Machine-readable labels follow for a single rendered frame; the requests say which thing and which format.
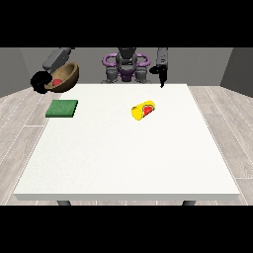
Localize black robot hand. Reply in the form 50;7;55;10
148;64;168;89
30;69;54;95

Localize brown wooden bowl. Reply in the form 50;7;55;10
43;61;80;93

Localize green square pad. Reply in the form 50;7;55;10
44;99;79;119

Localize yellow cup with melon print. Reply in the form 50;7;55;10
130;100;157;122

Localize grey robot trunk purple rings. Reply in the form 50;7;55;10
100;47;153;85

